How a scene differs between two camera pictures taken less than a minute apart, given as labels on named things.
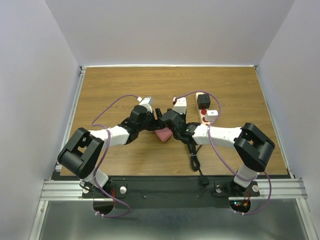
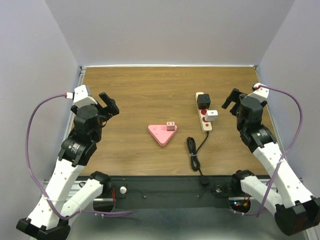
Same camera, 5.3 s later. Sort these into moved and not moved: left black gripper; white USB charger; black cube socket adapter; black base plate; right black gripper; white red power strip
Moved: right black gripper; left black gripper
Not moved: white red power strip; black cube socket adapter; black base plate; white USB charger
